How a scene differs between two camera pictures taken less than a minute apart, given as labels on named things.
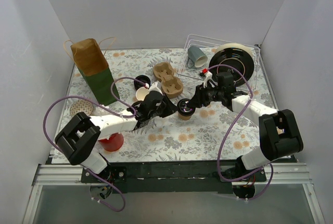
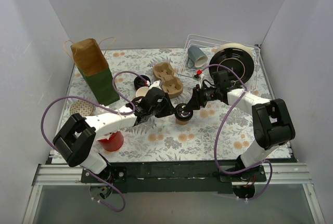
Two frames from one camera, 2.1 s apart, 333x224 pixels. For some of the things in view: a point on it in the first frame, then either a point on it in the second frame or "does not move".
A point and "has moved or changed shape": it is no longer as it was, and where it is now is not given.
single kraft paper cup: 184,117 -> 181,122
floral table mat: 171,109 does not move
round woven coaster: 81,105 does not move
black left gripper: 165,105 does not move
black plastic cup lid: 183,108 has moved or changed shape
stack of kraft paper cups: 141,93 does not move
